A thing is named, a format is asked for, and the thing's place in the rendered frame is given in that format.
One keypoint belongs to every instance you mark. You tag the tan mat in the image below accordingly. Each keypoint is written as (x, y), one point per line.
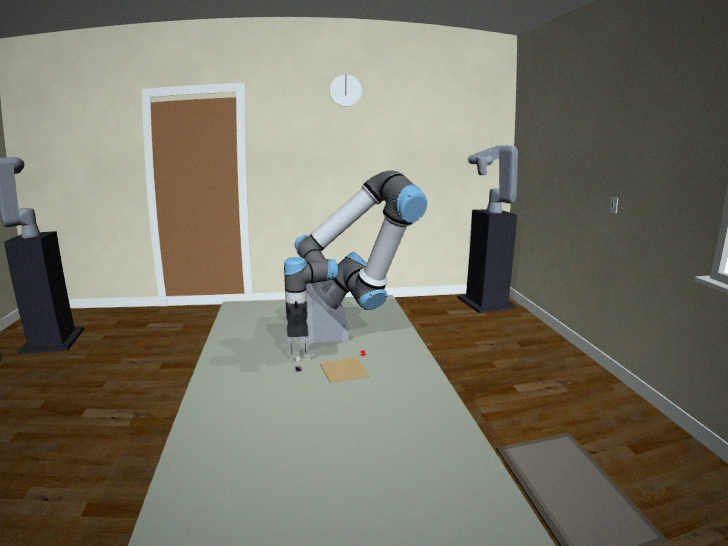
(342, 370)

